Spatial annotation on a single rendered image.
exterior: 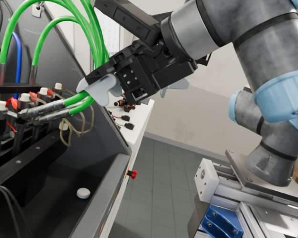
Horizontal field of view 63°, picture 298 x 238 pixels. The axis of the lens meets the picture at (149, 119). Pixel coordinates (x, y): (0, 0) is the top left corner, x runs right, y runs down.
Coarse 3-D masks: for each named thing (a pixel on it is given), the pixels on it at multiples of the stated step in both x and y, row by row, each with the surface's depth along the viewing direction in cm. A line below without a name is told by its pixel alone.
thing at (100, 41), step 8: (80, 0) 40; (88, 0) 40; (88, 8) 40; (88, 16) 41; (96, 16) 41; (96, 24) 41; (96, 32) 41; (96, 40) 42; (104, 48) 42; (104, 56) 43; (96, 64) 43; (72, 96) 46; (80, 96) 45
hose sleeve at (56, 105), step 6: (54, 102) 46; (60, 102) 46; (36, 108) 47; (42, 108) 46; (48, 108) 46; (54, 108) 46; (60, 108) 46; (30, 114) 47; (36, 114) 47; (42, 114) 47
